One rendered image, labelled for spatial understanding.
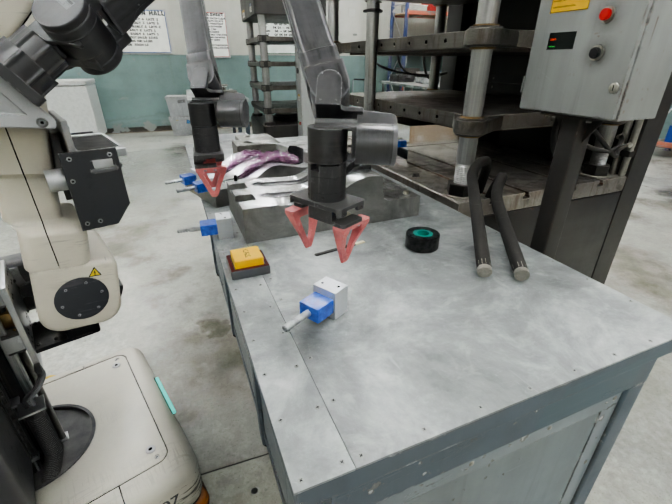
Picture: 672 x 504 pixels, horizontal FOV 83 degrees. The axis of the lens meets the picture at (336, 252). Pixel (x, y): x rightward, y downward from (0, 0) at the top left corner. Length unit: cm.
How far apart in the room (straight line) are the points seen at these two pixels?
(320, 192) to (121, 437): 96
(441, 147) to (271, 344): 137
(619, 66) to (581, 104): 11
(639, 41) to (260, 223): 96
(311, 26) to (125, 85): 766
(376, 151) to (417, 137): 119
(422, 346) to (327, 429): 21
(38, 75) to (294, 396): 61
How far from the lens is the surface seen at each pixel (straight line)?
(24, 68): 77
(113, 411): 138
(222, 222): 98
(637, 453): 180
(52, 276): 100
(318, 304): 64
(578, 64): 125
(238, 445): 153
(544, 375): 64
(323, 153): 54
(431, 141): 177
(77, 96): 751
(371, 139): 54
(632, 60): 118
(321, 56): 61
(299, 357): 60
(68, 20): 74
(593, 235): 196
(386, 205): 106
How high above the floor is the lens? 120
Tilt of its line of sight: 27 degrees down
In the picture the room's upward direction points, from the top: straight up
